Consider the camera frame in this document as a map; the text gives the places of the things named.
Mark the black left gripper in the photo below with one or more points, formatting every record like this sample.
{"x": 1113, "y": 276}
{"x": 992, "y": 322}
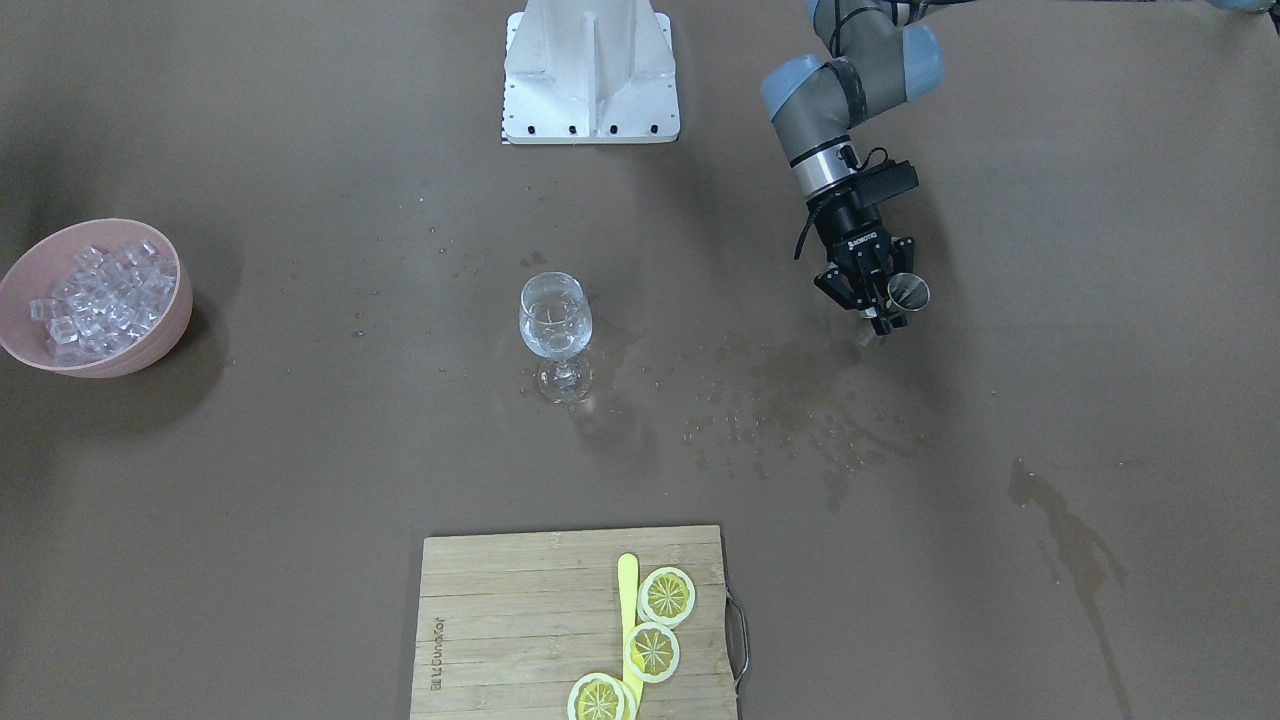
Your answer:
{"x": 848, "y": 229}

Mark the steel cocktail jigger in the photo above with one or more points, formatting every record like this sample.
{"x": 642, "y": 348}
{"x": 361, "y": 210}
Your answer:
{"x": 890, "y": 306}

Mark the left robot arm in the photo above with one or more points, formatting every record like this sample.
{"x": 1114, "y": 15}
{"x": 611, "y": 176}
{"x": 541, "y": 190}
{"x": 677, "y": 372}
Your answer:
{"x": 982, "y": 166}

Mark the clear wine glass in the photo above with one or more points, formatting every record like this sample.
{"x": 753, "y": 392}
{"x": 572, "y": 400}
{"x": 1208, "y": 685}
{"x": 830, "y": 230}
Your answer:
{"x": 556, "y": 324}

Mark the pile of clear ice cubes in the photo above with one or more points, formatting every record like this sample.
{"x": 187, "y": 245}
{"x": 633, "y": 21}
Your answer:
{"x": 107, "y": 304}

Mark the yellow plastic stick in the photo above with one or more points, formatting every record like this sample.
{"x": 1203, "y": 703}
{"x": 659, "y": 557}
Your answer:
{"x": 627, "y": 581}

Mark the lemon slice far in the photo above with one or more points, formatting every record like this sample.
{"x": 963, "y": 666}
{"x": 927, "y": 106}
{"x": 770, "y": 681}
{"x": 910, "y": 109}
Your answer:
{"x": 666, "y": 596}

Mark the lemon slice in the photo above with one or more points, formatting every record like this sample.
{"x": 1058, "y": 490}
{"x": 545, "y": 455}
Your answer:
{"x": 666, "y": 596}
{"x": 600, "y": 696}
{"x": 651, "y": 653}

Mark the lemon slice middle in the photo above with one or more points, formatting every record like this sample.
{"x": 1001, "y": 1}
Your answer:
{"x": 651, "y": 653}

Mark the bamboo cutting board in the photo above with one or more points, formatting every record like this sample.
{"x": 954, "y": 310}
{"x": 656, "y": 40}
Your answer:
{"x": 508, "y": 623}

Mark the lemon slice near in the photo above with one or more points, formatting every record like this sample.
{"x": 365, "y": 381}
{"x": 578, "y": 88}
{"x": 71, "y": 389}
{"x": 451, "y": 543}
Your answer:
{"x": 600, "y": 696}

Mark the pink bowl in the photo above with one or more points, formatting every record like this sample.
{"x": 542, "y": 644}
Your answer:
{"x": 51, "y": 260}

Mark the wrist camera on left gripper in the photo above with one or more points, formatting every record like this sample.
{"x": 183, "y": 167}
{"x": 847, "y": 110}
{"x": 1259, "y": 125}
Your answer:
{"x": 885, "y": 181}

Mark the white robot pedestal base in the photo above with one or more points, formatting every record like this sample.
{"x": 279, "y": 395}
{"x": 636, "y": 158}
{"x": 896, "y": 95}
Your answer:
{"x": 581, "y": 72}

